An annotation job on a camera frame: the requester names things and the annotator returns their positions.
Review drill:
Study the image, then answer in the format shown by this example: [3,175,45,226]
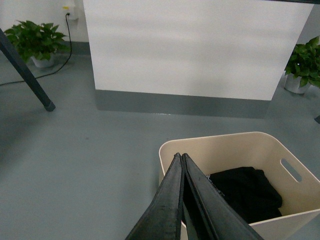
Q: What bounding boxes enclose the potted green plant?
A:
[284,36,320,94]
[4,20,71,68]

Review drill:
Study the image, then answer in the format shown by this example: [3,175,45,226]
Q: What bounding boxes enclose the white wall socket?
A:
[62,3,79,21]

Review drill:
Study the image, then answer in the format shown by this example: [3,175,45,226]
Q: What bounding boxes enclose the beige plastic laundry hamper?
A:
[158,131,320,240]

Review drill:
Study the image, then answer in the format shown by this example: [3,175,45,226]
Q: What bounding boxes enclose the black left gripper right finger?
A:
[182,153,262,240]

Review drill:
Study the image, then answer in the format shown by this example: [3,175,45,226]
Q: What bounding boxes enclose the left potted green plant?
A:
[4,20,71,68]

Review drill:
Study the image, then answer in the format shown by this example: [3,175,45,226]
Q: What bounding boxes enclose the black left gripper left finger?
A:
[126,153,185,240]

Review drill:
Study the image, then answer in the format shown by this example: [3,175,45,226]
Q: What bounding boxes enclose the black printed t-shirt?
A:
[206,167,283,224]

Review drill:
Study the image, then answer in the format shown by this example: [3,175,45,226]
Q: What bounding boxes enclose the black power cable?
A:
[0,12,73,87]

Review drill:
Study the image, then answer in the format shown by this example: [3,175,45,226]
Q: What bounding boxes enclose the right potted green plant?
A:
[284,36,320,94]

